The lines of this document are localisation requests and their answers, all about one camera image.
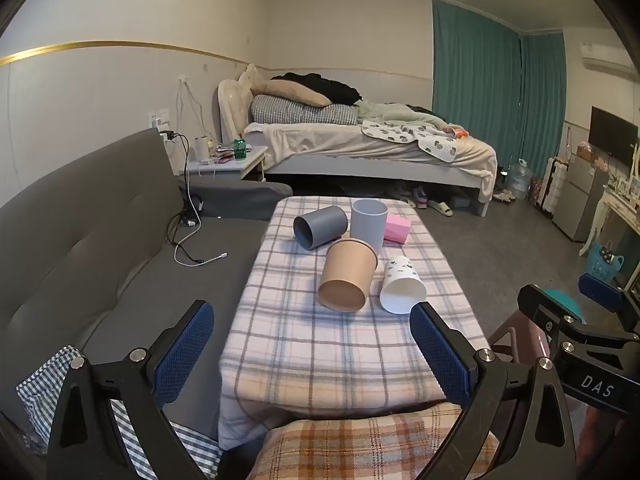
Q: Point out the blue checked cloth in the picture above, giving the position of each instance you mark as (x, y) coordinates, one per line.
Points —
(40, 390)

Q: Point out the cream plush toy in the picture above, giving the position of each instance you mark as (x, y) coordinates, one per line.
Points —
(248, 77)

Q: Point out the light green blanket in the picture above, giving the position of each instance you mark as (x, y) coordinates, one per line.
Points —
(395, 112)

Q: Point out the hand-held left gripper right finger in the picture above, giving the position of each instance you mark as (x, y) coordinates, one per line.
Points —
(440, 355)

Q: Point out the water jug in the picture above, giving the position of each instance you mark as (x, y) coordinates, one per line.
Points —
(520, 181)

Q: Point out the white wall socket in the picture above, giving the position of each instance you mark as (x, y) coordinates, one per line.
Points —
(159, 118)

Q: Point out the light grey cup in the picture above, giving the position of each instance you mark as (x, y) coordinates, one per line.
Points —
(369, 225)

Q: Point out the light green slipper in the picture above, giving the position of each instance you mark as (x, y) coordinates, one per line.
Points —
(440, 208)

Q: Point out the black clothing pile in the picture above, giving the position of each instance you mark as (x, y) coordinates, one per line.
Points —
(325, 85)

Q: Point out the maroon plastic stool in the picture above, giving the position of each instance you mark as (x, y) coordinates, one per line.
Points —
(517, 342)

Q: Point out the grey sofa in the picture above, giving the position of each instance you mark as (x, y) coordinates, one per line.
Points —
(75, 240)

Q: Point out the white suitcase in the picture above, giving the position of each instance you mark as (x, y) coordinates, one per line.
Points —
(554, 185)

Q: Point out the black charger plug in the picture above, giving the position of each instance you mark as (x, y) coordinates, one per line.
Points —
(167, 136)

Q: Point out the white air conditioner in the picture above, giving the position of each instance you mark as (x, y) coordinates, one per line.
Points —
(607, 60)

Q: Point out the patterned white quilt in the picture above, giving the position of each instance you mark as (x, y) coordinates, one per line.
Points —
(400, 135)

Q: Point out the blue plastic basket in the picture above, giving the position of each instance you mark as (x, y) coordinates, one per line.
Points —
(604, 264)

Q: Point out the grey sneaker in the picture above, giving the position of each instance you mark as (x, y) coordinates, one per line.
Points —
(420, 197)

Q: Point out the pink box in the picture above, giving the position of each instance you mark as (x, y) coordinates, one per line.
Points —
(397, 227)

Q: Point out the dark grey cup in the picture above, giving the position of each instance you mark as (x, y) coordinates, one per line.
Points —
(319, 227)

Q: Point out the bed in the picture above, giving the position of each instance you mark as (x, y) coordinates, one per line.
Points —
(350, 152)

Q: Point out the white printed paper cup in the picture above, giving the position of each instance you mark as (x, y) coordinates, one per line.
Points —
(402, 287)

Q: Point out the teal round stool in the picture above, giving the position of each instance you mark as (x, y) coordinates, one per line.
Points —
(560, 300)

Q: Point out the teal curtain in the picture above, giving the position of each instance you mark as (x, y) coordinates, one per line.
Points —
(542, 100)
(475, 85)

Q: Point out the white nightstand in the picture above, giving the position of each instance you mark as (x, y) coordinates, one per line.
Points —
(235, 165)

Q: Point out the white dresser table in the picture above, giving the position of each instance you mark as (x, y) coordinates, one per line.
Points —
(612, 215)

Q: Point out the plaid covered table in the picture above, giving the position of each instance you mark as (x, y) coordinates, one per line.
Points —
(325, 360)

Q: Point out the silver fridge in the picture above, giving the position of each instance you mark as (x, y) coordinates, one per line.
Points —
(580, 197)

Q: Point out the orange plaid cloth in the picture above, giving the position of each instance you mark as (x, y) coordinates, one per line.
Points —
(360, 445)

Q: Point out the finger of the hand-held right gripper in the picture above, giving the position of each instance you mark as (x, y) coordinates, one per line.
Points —
(542, 310)
(602, 287)

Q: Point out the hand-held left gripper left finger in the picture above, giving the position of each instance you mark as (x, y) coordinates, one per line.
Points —
(184, 352)

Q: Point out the green can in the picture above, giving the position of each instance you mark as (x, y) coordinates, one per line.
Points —
(239, 149)

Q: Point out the brown paper cup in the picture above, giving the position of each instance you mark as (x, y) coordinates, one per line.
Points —
(347, 277)

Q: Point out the white tumbler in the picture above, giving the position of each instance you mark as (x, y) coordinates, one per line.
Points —
(202, 148)

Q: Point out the checked grey pillow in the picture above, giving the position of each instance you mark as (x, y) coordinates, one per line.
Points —
(300, 110)

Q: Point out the black television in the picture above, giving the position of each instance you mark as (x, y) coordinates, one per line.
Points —
(612, 135)

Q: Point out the beige pillow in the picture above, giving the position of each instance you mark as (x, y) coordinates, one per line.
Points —
(292, 94)

